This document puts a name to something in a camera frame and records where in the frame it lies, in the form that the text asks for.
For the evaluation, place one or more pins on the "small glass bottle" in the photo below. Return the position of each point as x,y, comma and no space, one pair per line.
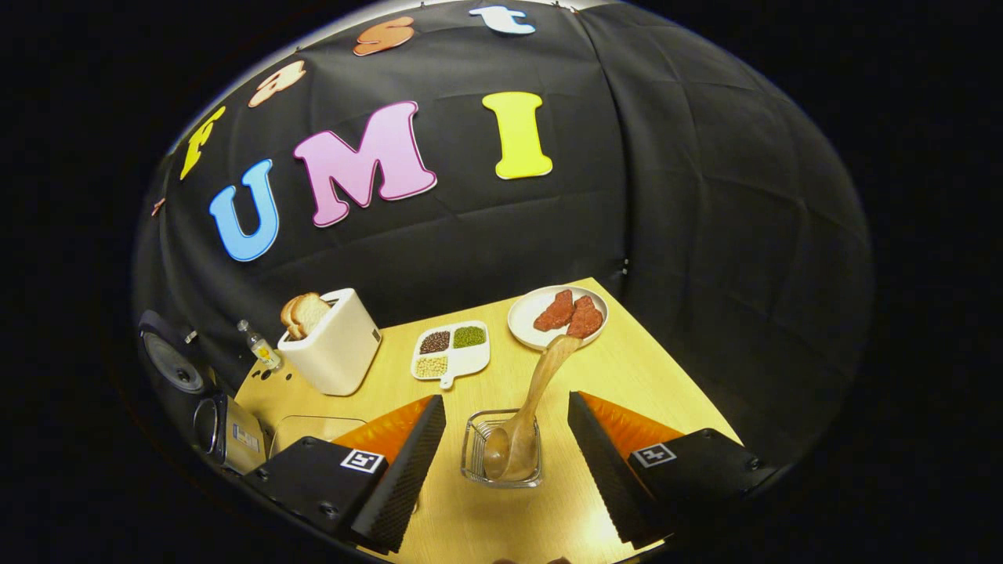
265,352

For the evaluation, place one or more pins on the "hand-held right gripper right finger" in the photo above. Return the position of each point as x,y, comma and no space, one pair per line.
607,474

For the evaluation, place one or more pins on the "wooden spoon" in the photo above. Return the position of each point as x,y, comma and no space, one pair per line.
517,446

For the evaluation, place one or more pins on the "white toaster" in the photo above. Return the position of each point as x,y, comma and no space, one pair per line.
333,352

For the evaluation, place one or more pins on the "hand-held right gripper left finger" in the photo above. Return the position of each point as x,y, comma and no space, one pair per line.
407,470

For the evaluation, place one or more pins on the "round white plate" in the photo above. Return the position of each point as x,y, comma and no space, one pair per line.
525,317

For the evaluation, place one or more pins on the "dark lidded rice cooker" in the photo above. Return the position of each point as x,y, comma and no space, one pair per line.
231,435

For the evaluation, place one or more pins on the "pile of green mung beans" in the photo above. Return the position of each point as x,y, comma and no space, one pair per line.
468,337

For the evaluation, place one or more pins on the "pile of yellow soybeans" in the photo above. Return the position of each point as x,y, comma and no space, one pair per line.
431,367

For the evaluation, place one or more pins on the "black backdrop cloth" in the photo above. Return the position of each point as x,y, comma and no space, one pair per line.
705,196

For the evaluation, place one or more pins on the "clear plastic rice box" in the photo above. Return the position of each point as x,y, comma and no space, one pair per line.
313,431

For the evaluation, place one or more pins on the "white divided dish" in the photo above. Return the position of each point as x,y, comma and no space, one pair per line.
470,360

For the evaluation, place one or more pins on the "small red clip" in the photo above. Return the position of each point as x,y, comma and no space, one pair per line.
157,207

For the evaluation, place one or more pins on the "pile of dark red beans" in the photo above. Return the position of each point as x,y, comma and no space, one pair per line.
435,342

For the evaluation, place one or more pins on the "bread slice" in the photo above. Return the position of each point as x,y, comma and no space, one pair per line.
288,317
312,312

